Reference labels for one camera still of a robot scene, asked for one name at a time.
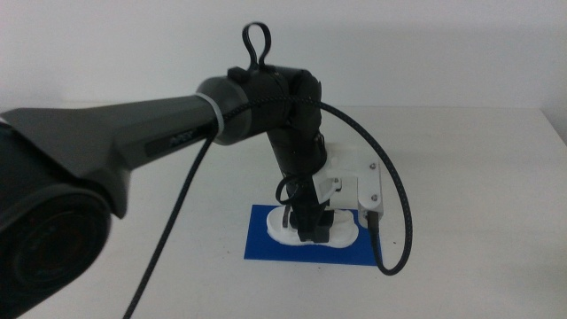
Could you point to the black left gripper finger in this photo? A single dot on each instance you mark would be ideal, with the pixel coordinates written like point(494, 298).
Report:
point(315, 228)
point(288, 218)

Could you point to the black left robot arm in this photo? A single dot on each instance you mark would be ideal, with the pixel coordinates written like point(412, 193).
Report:
point(111, 133)

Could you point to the blue rectangular mat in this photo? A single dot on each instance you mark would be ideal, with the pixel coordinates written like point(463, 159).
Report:
point(266, 252)

